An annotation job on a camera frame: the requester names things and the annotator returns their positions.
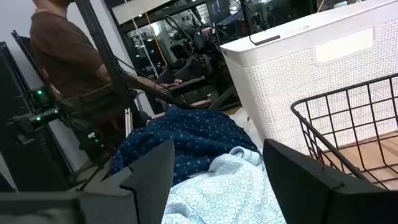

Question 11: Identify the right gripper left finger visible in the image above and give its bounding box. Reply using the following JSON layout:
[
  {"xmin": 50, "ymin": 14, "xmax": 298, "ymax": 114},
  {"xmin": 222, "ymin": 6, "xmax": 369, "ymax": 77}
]
[{"xmin": 77, "ymin": 139, "xmax": 175, "ymax": 224}]

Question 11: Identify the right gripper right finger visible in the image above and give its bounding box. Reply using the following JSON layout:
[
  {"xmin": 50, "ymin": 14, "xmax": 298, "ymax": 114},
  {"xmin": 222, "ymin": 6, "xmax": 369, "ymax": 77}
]
[{"xmin": 262, "ymin": 138, "xmax": 398, "ymax": 224}]

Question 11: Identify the black wire basket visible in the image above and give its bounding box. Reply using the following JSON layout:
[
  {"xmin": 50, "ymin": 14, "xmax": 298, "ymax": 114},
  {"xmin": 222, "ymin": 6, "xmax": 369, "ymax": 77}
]
[{"xmin": 290, "ymin": 73, "xmax": 398, "ymax": 190}]

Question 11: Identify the navy dotted cloth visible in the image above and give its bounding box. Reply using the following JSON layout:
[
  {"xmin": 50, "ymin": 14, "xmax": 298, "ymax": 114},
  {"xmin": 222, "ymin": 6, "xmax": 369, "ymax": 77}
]
[{"xmin": 110, "ymin": 105, "xmax": 262, "ymax": 187}]

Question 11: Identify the light blue patterned cloth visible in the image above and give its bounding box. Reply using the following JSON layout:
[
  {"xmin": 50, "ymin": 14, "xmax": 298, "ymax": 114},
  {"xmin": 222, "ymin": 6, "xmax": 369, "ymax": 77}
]
[{"xmin": 160, "ymin": 146, "xmax": 287, "ymax": 224}]

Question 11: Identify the person's hand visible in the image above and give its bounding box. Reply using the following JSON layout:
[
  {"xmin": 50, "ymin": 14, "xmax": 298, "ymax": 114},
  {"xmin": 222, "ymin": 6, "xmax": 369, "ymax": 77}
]
[{"xmin": 155, "ymin": 78, "xmax": 184, "ymax": 92}]

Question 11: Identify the white plastic laundry basket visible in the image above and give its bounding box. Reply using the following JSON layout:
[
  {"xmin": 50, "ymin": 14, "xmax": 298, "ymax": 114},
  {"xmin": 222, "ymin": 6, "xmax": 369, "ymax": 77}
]
[{"xmin": 220, "ymin": 0, "xmax": 398, "ymax": 156}]

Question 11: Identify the black background robot rig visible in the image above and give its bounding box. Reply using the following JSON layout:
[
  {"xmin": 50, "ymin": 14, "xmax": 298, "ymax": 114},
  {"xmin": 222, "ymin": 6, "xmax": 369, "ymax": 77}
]
[{"xmin": 161, "ymin": 14, "xmax": 240, "ymax": 110}]

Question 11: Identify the person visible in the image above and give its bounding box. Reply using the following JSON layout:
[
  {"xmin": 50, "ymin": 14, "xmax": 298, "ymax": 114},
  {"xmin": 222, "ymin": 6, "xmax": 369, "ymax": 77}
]
[{"xmin": 29, "ymin": 0, "xmax": 184, "ymax": 147}]

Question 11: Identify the yellow power cable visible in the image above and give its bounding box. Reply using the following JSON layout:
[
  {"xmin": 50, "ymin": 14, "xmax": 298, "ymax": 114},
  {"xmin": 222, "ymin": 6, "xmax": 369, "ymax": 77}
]
[{"xmin": 143, "ymin": 11, "xmax": 169, "ymax": 67}]

